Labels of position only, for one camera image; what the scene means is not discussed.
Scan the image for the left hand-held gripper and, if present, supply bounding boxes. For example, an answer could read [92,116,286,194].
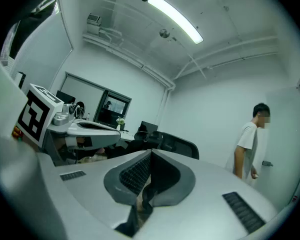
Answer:
[16,83,122,167]

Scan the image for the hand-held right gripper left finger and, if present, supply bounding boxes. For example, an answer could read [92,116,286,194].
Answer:
[37,148,153,231]

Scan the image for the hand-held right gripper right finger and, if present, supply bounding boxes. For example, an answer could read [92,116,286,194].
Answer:
[133,148,279,240]

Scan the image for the black swivel chair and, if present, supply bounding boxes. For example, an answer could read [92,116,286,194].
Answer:
[107,124,163,160]

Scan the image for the white flower vase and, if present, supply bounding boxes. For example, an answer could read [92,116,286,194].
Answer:
[115,116,126,132]

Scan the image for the window with roller blind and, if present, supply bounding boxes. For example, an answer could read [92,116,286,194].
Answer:
[60,71,133,130]

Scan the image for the black brimmed hat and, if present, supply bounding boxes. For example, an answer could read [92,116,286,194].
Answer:
[134,124,151,141]

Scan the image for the white ceiling pipes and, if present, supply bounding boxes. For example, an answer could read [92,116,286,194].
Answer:
[82,32,176,90]

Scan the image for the ceiling air conditioner unit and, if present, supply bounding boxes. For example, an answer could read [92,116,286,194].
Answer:
[86,13,102,35]

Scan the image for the frosted glass door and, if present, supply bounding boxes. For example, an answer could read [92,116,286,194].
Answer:
[251,85,300,214]

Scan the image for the long ceiling light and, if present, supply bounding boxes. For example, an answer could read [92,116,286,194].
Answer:
[147,0,204,45]

